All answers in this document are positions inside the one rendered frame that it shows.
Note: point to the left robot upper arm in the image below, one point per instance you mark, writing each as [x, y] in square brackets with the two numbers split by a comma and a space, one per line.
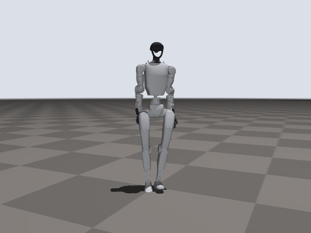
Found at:
[171, 74]

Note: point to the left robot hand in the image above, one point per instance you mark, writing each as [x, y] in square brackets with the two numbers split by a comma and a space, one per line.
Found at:
[175, 121]

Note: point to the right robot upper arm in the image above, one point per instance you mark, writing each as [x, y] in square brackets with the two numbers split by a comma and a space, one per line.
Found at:
[140, 78]

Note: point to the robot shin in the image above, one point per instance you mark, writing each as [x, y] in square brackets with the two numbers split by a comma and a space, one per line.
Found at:
[161, 162]
[146, 164]

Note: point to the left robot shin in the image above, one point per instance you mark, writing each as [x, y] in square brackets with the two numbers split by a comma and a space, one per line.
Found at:
[161, 162]

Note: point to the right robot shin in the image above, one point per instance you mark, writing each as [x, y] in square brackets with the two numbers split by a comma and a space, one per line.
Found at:
[146, 164]

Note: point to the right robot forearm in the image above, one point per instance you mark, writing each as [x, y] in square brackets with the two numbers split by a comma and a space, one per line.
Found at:
[138, 103]

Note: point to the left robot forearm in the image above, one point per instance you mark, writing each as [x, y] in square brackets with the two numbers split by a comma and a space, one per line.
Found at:
[170, 104]

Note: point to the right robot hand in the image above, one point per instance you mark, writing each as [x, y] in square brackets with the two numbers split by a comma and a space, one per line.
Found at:
[137, 113]

